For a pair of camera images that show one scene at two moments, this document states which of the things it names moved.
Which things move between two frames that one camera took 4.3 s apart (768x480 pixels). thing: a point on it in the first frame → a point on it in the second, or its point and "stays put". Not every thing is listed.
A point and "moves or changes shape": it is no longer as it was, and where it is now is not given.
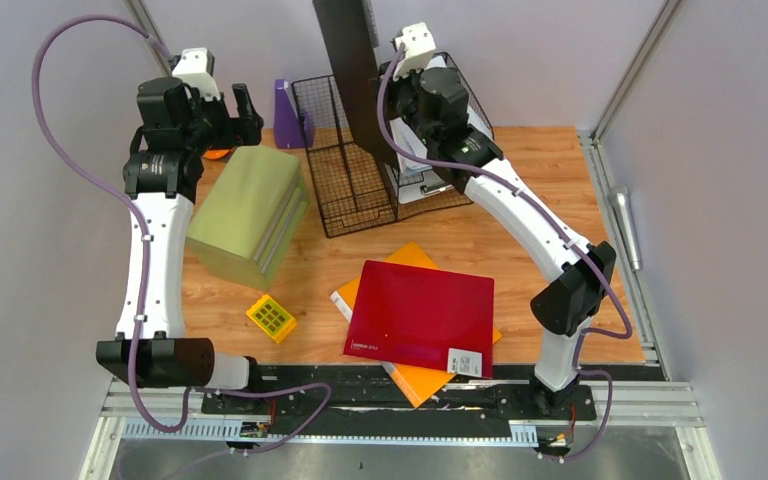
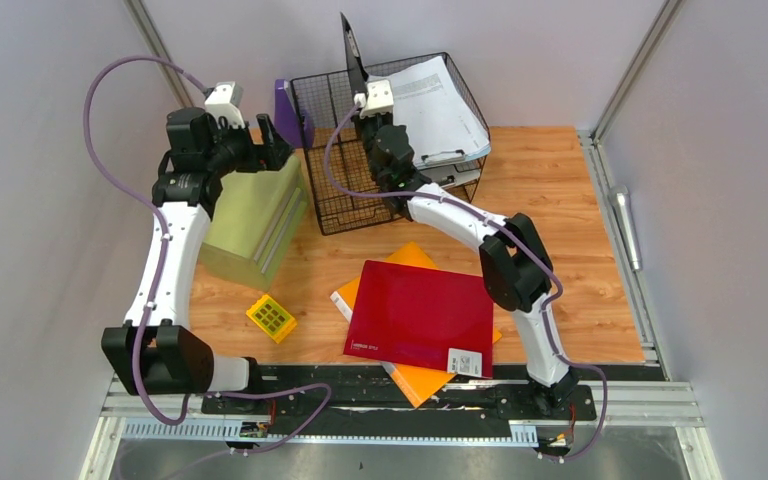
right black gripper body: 401,98 → 371,127
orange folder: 422,384 stays put
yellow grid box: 274,318 stays put
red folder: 422,317 stays put
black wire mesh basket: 353,190 stays put
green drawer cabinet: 248,212 stays put
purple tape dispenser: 291,130 stays put
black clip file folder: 351,31 moves or changes shape
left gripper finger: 250,124 → 277,148
